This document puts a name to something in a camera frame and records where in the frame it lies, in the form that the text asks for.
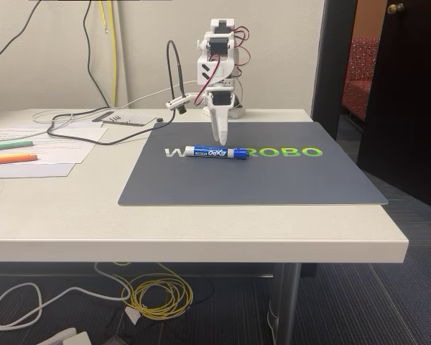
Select dark grey wall cable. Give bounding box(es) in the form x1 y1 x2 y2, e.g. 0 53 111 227
0 0 43 65

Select coiled yellow cable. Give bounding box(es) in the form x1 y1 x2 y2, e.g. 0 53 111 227
112 261 195 321

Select blank white paper sheet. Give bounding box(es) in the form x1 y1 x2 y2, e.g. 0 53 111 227
0 162 77 180

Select dark door frame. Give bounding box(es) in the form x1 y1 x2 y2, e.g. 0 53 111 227
310 0 358 142

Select red patterned chair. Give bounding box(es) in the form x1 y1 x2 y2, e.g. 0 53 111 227
341 35 381 124

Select printed white paper sheet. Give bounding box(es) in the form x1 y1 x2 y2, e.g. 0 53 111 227
0 121 111 165

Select grey metal table leg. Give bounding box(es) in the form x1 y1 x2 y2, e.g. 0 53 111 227
267 262 303 345

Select thick white floor cable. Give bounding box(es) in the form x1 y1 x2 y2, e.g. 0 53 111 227
0 262 131 331

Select green marker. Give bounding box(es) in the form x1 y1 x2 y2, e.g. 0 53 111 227
0 139 34 152

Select black hanging wall cable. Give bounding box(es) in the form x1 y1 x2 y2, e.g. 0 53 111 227
83 0 111 108

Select white power strip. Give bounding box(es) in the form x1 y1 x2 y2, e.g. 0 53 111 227
44 326 91 345

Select black looped camera cable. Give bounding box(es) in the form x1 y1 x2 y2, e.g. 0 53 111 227
165 40 188 105

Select orange marker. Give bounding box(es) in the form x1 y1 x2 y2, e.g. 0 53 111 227
0 154 38 167

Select small white wrist camera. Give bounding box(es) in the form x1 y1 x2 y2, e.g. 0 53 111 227
165 92 199 116

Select dark wooden door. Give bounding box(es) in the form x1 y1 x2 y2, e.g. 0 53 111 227
356 0 431 216

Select blue Expo whiteboard marker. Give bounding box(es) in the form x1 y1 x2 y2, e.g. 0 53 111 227
184 144 251 162

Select dark grey WOWROBO mat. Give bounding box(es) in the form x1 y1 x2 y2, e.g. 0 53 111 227
117 121 389 208

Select thin yellow cable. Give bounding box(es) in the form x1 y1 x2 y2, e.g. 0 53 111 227
98 0 119 108

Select grey perforated sheet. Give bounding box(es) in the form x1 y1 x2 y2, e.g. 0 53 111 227
101 111 159 127

